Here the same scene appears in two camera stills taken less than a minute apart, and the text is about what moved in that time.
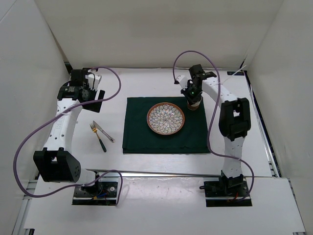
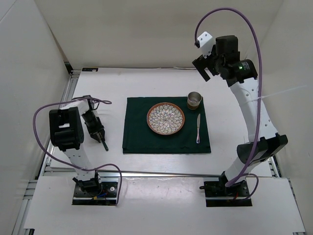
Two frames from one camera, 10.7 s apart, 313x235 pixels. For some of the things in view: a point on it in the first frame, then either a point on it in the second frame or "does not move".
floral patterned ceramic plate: (165, 118) does not move
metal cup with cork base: (194, 106) does not move
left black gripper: (94, 106) to (93, 131)
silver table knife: (112, 139) to (198, 125)
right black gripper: (190, 99) to (201, 63)
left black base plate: (100, 193) does not move
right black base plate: (219, 194) does not move
